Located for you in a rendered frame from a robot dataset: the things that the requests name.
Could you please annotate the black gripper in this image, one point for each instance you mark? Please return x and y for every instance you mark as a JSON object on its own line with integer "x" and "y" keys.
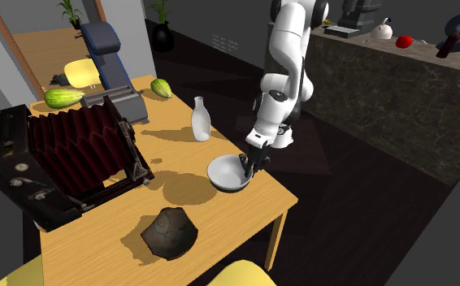
{"x": 259, "y": 153}

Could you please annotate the white bowl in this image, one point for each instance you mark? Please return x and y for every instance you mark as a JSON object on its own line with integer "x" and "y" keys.
{"x": 226, "y": 174}

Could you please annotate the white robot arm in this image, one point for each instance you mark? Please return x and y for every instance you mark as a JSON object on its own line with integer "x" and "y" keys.
{"x": 283, "y": 59}

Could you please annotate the light wooden table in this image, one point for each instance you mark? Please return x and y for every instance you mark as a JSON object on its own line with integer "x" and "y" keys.
{"x": 214, "y": 221}

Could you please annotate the white bottle vase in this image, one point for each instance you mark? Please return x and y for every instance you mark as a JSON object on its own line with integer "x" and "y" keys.
{"x": 200, "y": 120}

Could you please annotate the dark patterned broken pot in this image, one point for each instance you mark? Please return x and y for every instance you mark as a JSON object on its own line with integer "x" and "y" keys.
{"x": 170, "y": 233}

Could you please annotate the small green squash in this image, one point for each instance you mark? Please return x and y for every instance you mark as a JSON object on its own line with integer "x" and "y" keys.
{"x": 162, "y": 88}

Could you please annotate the grey metal machine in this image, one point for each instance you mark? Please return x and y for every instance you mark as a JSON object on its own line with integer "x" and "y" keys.
{"x": 131, "y": 105}

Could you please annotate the dark marble counter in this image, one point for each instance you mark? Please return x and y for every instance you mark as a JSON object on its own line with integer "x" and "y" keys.
{"x": 392, "y": 103}

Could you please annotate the green plant in black pot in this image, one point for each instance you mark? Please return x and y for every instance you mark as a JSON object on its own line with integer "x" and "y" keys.
{"x": 162, "y": 37}

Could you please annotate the grey flat box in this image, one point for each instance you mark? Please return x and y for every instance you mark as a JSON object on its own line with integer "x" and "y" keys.
{"x": 341, "y": 31}

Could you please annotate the black statue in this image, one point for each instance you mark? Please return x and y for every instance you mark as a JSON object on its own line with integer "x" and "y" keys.
{"x": 358, "y": 14}

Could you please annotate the white teapot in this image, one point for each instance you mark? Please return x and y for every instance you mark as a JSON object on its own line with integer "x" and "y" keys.
{"x": 381, "y": 31}

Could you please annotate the red apple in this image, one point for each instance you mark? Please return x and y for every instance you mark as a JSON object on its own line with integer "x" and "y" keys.
{"x": 404, "y": 42}

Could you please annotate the large green squash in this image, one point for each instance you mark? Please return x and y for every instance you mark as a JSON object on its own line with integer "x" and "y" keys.
{"x": 61, "y": 98}

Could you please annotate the dark red bottle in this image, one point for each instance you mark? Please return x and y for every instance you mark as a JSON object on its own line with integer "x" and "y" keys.
{"x": 448, "y": 45}

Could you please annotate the green plant in dark pot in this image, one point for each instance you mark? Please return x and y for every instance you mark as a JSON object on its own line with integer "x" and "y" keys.
{"x": 71, "y": 14}

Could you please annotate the antique bellows camera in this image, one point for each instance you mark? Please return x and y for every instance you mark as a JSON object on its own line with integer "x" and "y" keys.
{"x": 75, "y": 146}

